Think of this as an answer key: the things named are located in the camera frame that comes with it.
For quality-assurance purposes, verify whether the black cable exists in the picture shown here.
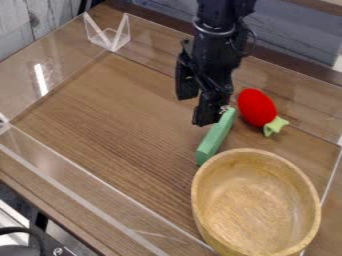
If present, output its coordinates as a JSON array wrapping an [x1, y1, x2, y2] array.
[[0, 226, 34, 241]]

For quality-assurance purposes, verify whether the clear acrylic corner bracket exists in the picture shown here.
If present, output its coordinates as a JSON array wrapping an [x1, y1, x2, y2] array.
[[82, 13, 130, 52]]

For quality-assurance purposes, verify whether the black metal table leg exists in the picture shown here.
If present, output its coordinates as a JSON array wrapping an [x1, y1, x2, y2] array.
[[29, 210, 76, 256]]

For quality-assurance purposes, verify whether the green foam block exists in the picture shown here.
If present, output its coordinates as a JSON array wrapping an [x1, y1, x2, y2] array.
[[195, 107, 236, 166]]

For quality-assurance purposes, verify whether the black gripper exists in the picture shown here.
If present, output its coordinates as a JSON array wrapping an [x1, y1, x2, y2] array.
[[175, 23, 256, 127]]

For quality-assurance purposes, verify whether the red plush strawberry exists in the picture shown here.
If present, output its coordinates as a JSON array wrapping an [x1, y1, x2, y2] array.
[[237, 88, 289, 137]]

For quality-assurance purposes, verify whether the light wooden bowl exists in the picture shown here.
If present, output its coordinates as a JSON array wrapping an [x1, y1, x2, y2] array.
[[191, 148, 322, 256]]

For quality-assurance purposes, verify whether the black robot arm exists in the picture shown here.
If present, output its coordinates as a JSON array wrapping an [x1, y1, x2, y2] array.
[[175, 0, 256, 127]]

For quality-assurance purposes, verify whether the clear acrylic tray wall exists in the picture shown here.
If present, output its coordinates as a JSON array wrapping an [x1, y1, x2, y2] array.
[[0, 114, 215, 256]]

